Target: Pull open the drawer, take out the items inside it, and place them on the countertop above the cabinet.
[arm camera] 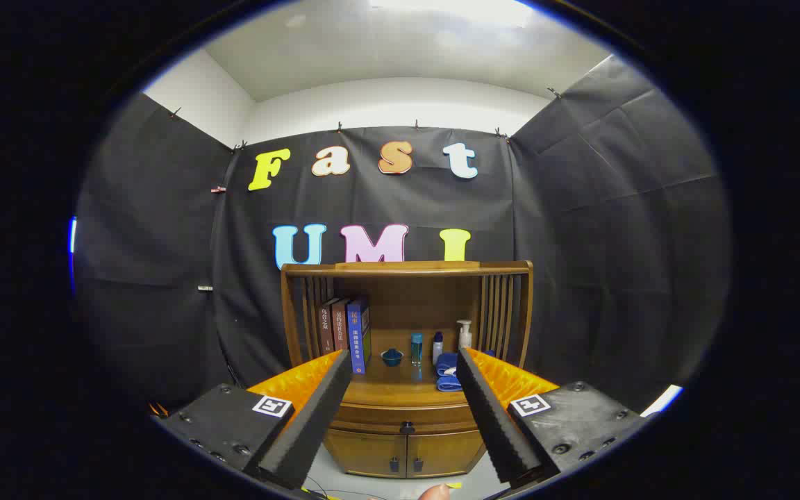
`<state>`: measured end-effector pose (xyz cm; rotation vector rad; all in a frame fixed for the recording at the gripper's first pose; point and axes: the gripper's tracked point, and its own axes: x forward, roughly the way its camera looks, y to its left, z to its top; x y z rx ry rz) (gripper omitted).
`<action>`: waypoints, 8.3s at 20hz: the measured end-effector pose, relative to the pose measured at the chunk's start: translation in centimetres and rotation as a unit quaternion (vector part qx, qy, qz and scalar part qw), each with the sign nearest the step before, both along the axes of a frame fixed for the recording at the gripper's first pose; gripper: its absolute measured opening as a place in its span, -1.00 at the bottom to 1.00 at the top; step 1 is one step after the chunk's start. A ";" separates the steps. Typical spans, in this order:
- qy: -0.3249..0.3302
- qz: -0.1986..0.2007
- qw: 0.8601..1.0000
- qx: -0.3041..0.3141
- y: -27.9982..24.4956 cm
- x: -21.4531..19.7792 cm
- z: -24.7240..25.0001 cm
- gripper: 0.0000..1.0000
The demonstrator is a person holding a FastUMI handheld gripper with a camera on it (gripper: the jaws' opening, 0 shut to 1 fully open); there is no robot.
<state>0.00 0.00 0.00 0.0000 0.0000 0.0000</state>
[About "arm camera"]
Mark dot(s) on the dark brown book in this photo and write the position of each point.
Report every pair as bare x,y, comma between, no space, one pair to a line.
326,326

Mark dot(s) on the wooden cabinet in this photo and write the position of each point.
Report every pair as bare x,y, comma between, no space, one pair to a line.
407,305

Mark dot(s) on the folded blue towel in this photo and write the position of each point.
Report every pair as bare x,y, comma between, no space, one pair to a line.
447,362

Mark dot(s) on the small white blue-capped bottle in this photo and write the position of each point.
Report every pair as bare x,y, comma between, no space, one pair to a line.
437,351

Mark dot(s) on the wooden cabinet door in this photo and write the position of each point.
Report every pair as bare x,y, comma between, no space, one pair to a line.
365,453
442,451

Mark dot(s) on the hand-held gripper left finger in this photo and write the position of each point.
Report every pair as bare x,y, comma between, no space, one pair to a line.
310,423

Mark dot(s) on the white pump bottle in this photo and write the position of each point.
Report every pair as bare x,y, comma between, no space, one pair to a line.
464,337

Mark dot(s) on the wooden countertop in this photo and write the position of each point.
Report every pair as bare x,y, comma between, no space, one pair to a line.
400,389

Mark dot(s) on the thick blue book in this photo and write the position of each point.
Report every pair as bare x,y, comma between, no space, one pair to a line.
357,337

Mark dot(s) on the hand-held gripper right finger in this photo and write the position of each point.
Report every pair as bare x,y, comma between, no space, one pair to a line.
494,423

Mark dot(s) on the wooden drawer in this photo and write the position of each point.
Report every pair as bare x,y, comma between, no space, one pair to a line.
386,417

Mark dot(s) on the ceiling light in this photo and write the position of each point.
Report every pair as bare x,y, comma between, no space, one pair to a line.
448,10

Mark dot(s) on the clear blue bottle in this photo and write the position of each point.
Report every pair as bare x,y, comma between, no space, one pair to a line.
417,349

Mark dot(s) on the small blue lidded bowl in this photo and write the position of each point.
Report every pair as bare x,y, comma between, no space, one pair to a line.
392,357

